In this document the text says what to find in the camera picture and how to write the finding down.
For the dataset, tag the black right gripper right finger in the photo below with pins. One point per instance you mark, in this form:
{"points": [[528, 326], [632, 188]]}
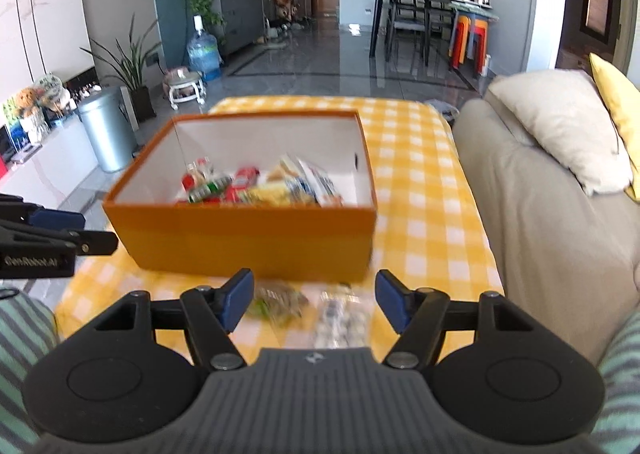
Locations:
{"points": [[421, 318]]}

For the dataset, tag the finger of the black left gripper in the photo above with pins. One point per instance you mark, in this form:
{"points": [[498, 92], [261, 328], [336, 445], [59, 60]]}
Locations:
{"points": [[95, 241], [15, 209]]}

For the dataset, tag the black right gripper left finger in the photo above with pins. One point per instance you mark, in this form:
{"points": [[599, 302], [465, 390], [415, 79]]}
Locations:
{"points": [[207, 317]]}

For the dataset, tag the clear bag brown green snack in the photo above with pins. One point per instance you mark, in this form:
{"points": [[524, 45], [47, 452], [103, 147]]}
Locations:
{"points": [[279, 303]]}

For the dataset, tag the clear bag white round candies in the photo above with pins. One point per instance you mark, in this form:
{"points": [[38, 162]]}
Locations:
{"points": [[344, 319]]}

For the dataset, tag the clear packet brown date snack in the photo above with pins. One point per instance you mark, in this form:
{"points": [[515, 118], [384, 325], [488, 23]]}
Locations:
{"points": [[197, 172]]}

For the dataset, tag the red snack bar wrapper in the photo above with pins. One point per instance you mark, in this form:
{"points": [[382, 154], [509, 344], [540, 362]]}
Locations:
{"points": [[242, 181]]}

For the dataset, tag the white tv cabinet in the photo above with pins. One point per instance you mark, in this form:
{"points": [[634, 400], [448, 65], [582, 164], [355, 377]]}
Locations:
{"points": [[47, 178]]}

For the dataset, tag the orange cardboard box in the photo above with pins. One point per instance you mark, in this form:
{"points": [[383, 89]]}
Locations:
{"points": [[162, 231]]}

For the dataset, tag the green striped trousers leg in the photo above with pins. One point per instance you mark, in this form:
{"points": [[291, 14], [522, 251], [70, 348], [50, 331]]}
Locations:
{"points": [[28, 333]]}

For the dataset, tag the yellow white checkered tablecloth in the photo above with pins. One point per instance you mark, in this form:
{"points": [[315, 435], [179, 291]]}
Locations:
{"points": [[428, 231]]}

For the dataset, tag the stuffed toys on cabinet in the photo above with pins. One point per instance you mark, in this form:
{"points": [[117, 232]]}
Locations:
{"points": [[48, 95]]}

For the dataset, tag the green can snack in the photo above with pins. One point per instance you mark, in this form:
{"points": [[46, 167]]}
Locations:
{"points": [[214, 187]]}

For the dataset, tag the grey metal trash bin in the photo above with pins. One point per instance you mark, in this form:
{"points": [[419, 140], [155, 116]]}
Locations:
{"points": [[108, 128]]}

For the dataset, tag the yellow snack bag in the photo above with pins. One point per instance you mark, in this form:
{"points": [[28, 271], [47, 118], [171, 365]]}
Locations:
{"points": [[283, 193]]}

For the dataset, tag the white orange snack packet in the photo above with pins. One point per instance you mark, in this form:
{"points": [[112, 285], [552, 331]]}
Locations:
{"points": [[312, 179]]}

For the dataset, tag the beige sofa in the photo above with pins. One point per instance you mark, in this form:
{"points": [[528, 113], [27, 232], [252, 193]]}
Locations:
{"points": [[568, 259]]}

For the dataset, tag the potted green plant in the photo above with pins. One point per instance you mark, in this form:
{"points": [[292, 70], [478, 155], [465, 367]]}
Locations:
{"points": [[126, 61]]}

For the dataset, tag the small white stool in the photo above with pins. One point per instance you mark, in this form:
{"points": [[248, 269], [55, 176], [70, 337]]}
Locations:
{"points": [[182, 85]]}

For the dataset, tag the blue water jug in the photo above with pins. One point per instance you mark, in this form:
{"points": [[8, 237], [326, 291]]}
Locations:
{"points": [[203, 53]]}

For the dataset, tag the cream white pillow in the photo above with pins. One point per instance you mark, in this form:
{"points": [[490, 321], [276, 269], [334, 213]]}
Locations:
{"points": [[563, 112]]}

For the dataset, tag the grey tall cabinet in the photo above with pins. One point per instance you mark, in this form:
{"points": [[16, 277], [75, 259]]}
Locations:
{"points": [[242, 24]]}

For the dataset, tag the orange red stools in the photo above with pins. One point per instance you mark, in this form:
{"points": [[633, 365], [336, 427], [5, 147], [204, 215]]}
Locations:
{"points": [[469, 41]]}

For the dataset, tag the yellow pillow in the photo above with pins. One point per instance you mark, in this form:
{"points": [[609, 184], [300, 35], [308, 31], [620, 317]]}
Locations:
{"points": [[622, 99]]}

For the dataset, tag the black dining chair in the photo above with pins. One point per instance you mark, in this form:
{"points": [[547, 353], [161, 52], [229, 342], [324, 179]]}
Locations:
{"points": [[410, 16]]}

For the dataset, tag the dark dining table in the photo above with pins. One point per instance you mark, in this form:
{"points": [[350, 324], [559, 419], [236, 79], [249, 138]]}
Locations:
{"points": [[442, 20]]}

